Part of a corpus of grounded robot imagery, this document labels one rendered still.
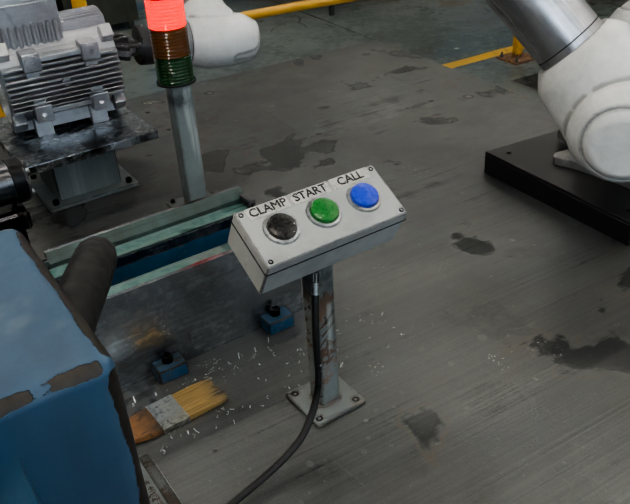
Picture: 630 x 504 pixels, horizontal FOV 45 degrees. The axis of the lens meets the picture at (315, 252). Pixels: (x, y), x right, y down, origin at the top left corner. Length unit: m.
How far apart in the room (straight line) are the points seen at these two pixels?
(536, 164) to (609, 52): 0.34
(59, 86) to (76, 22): 0.12
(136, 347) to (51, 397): 0.78
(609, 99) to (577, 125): 0.05
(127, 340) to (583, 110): 0.66
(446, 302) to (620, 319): 0.23
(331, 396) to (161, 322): 0.23
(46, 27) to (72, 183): 0.27
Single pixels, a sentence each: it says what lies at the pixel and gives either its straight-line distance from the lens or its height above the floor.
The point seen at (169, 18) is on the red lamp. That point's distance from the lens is 1.23.
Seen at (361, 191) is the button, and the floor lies 1.07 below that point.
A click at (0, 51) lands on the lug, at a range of 1.40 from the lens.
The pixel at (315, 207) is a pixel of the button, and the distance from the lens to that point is 0.76.
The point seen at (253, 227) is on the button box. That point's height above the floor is 1.07.
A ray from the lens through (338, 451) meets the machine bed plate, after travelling 0.88.
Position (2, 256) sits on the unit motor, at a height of 1.32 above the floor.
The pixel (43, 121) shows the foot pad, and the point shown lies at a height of 0.96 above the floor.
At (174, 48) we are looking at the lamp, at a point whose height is 1.09.
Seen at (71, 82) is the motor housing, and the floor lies 1.01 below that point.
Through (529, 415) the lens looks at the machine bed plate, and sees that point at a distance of 0.93.
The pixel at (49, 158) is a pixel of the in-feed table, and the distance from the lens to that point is 1.37.
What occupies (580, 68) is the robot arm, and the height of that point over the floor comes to 1.08.
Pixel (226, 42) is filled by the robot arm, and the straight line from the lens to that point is 1.54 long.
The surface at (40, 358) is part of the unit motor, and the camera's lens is 0.20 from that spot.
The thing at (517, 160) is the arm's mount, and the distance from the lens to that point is 1.41.
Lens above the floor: 1.43
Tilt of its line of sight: 32 degrees down
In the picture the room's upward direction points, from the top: 4 degrees counter-clockwise
